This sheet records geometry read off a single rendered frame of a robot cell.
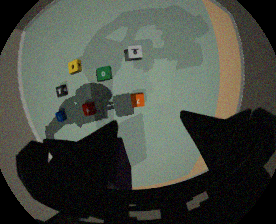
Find yellow block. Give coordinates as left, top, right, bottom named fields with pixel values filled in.
left=67, top=59, right=82, bottom=73

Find orange block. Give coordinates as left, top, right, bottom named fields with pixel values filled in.
left=130, top=92, right=145, bottom=108

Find red block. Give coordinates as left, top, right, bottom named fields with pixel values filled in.
left=82, top=101, right=97, bottom=116

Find small blue block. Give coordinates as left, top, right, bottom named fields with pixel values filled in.
left=56, top=111, right=67, bottom=121

